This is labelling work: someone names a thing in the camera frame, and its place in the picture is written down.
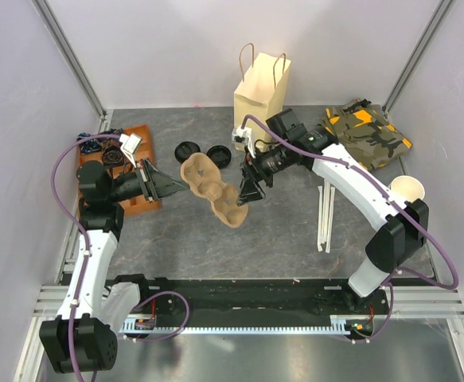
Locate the camouflage folded cloth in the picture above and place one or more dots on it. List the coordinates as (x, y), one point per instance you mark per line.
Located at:
(366, 133)

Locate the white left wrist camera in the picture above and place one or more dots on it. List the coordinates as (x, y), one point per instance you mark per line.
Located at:
(129, 145)

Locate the white wrapped straw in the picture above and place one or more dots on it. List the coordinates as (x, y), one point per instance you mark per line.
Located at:
(322, 215)
(329, 203)

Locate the brown patterned rolled cloth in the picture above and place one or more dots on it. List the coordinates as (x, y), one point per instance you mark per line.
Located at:
(112, 156)

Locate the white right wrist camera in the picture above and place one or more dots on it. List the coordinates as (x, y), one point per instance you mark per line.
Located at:
(242, 139)

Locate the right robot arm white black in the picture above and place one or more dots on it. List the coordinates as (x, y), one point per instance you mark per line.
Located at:
(283, 141)

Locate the black cup lid on table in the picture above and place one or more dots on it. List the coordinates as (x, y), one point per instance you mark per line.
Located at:
(220, 155)

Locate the slotted cable duct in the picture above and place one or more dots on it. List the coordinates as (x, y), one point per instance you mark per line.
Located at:
(135, 327)

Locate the black plastic cup lid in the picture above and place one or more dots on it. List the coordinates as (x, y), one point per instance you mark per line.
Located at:
(185, 149)

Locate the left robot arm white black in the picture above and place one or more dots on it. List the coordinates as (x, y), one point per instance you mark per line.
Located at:
(83, 336)

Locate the stack of paper cups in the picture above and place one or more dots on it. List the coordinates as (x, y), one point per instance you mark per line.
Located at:
(408, 187)

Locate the beige paper bag with handles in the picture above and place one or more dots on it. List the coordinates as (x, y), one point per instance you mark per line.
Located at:
(262, 89)

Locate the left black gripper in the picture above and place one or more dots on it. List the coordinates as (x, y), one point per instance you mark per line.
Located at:
(155, 183)

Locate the blue patterned rolled cloth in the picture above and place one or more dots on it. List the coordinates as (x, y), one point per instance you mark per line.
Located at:
(92, 146)

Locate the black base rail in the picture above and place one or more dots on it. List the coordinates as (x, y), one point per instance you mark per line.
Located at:
(257, 302)

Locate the brown cardboard cup carrier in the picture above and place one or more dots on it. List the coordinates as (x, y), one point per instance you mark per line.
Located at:
(205, 181)

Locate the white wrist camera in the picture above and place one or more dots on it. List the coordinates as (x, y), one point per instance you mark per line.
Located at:
(129, 145)
(242, 139)

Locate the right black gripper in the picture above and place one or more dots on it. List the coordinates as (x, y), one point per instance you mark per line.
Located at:
(249, 190)

